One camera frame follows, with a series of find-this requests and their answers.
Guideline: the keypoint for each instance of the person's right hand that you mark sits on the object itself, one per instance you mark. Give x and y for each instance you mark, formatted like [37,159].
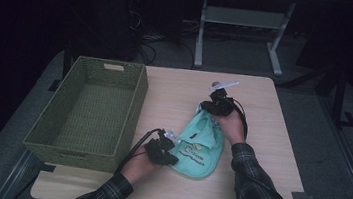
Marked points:
[233,127]

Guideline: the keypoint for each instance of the person's left hand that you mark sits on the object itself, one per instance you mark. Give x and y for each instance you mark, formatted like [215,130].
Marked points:
[139,170]

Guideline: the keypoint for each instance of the mint green baby garment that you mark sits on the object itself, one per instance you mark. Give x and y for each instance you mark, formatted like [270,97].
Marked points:
[201,142]

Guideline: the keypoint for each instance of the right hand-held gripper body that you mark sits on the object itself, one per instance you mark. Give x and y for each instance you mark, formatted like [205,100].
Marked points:
[220,104]

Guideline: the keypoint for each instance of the black metal stand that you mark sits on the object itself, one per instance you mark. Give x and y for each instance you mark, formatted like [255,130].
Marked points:
[339,94]

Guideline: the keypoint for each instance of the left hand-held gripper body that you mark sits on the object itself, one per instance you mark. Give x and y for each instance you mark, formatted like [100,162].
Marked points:
[158,149]

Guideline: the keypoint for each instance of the white metal stand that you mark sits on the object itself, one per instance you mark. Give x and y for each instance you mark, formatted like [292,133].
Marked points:
[244,18]

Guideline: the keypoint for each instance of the black metal post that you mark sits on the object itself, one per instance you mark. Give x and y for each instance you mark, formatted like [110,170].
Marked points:
[67,62]

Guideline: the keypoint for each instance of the green woven basket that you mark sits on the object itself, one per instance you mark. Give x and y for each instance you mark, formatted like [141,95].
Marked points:
[88,116]

